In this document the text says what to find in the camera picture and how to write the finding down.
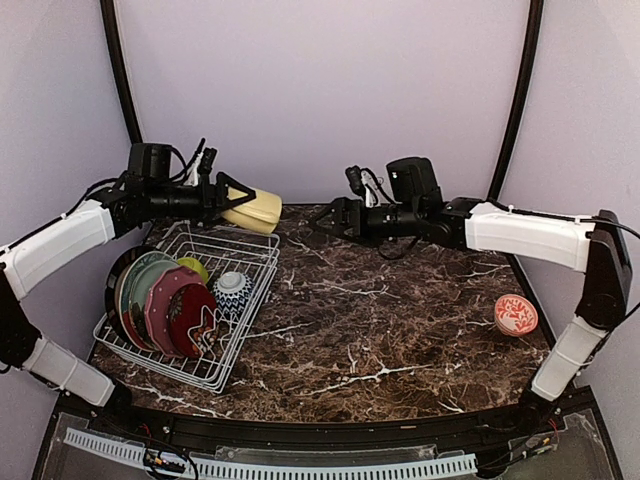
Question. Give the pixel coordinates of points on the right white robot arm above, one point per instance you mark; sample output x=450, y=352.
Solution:
x=587, y=251

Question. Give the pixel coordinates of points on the black frame post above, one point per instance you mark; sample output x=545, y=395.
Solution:
x=119, y=70
x=521, y=89

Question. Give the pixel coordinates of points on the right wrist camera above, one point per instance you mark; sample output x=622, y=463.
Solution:
x=364, y=184

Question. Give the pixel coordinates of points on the blue white patterned bowl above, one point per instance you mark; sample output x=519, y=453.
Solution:
x=232, y=292

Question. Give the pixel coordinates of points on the dark red floral plate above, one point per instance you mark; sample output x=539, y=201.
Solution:
x=192, y=321

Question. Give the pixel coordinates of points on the white wire dish rack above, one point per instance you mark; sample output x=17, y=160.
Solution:
x=221, y=250

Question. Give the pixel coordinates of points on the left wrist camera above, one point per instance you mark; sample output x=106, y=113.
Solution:
x=197, y=170

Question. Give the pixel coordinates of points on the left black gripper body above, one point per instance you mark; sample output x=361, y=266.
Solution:
x=206, y=208

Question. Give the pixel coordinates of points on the green teal plate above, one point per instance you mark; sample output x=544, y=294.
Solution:
x=160, y=262

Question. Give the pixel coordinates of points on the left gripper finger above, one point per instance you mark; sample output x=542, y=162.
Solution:
x=242, y=211
x=231, y=189

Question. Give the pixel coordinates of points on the red teal floral plate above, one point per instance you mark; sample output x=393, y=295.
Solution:
x=129, y=317

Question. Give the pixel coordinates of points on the left black frame post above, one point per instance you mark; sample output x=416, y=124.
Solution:
x=119, y=70

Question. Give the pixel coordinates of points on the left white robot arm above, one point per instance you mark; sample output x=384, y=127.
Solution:
x=106, y=214

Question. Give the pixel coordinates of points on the yellow ceramic mug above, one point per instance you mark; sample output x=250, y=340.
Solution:
x=260, y=215

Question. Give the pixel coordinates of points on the pink dotted plate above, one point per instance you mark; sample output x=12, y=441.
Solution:
x=157, y=306

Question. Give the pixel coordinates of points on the right black frame post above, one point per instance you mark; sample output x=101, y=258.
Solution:
x=521, y=89

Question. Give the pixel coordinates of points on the black rimmed cream plate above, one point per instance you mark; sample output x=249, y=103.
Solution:
x=124, y=261

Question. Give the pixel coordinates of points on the red white patterned bowl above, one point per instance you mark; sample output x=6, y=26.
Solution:
x=515, y=315

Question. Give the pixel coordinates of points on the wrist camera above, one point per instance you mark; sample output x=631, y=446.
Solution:
x=197, y=170
x=364, y=184

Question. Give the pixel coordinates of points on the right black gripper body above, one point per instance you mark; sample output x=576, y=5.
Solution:
x=355, y=207

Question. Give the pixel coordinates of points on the black front rail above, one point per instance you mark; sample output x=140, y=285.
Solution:
x=479, y=432

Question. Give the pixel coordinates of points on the green small bowl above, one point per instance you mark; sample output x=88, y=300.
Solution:
x=195, y=265

